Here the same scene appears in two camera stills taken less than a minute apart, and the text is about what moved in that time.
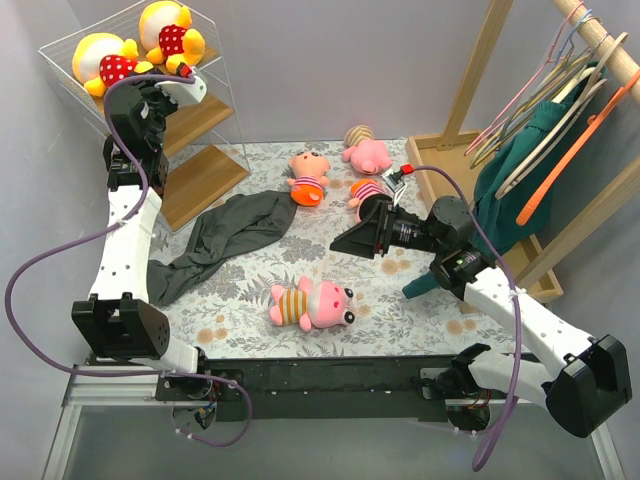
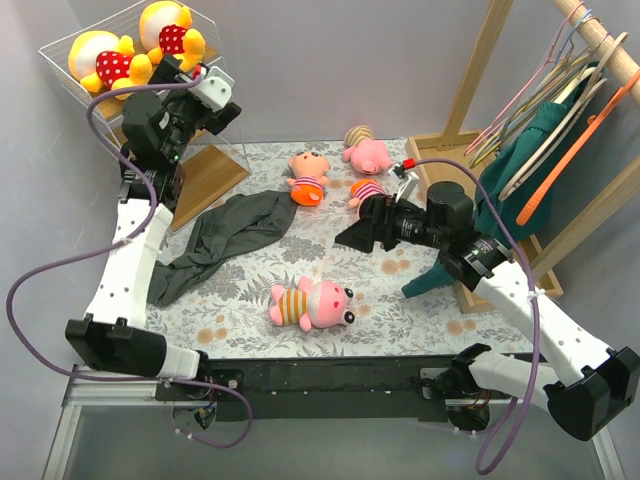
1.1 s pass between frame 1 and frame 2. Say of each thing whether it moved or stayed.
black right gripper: stayed
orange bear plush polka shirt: stayed
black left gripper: moved
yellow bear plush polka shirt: stayed
